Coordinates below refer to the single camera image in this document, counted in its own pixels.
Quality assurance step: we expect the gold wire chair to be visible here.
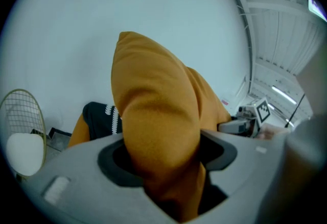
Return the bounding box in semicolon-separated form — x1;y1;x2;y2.
0;88;49;183

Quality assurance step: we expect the ceiling tube lamp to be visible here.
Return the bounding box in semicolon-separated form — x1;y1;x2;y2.
270;84;298;106

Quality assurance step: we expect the orange square cushion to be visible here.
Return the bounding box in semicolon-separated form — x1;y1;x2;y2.
111;31;232;223

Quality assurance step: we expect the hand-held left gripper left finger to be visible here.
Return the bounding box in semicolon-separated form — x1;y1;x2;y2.
24;133;179;223

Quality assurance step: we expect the black and white sofa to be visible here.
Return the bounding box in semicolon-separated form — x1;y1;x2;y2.
82;102;124;142

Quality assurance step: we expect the white round seat pad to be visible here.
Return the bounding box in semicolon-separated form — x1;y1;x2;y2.
5;133;44;178

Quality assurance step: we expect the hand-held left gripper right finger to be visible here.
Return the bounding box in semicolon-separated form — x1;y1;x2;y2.
199;129;291;220

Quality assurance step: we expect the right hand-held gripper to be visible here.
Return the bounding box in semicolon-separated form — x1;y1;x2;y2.
218;97;271;138

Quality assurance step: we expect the person's light grey shirt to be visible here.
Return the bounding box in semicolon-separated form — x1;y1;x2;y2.
287;48;327;208

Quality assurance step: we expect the orange bolster armrest cushion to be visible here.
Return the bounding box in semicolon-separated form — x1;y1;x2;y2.
67;113;90;149

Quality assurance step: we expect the person's right forearm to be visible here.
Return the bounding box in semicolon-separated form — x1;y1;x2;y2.
258;123;291;140

